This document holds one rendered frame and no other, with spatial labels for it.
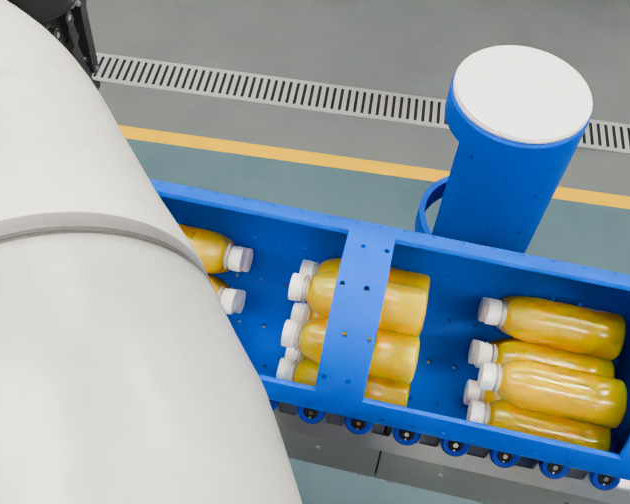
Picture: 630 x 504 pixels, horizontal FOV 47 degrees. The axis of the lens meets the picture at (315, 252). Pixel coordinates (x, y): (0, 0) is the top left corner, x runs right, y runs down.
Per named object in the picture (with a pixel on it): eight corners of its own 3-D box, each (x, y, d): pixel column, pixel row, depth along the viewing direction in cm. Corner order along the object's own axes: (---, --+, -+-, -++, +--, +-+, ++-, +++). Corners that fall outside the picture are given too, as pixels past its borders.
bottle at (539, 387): (616, 376, 104) (492, 350, 105) (633, 384, 97) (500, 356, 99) (606, 423, 104) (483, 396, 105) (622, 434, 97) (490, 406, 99)
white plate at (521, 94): (572, 43, 154) (570, 48, 155) (443, 44, 152) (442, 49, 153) (610, 139, 138) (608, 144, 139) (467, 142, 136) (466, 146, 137)
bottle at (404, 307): (424, 300, 107) (307, 276, 108) (431, 281, 100) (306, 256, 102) (417, 344, 104) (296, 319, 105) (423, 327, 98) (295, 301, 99)
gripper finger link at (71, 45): (23, 12, 66) (29, 0, 67) (62, 86, 76) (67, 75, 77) (64, 20, 66) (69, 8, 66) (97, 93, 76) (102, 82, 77)
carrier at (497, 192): (478, 270, 227) (388, 273, 225) (571, 47, 155) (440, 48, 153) (497, 353, 211) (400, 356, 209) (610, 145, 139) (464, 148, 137)
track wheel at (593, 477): (626, 470, 107) (622, 462, 109) (595, 463, 107) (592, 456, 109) (617, 496, 108) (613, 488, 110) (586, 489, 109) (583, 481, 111)
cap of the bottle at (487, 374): (493, 361, 104) (481, 359, 104) (498, 365, 100) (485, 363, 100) (488, 388, 104) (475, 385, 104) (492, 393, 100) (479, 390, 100)
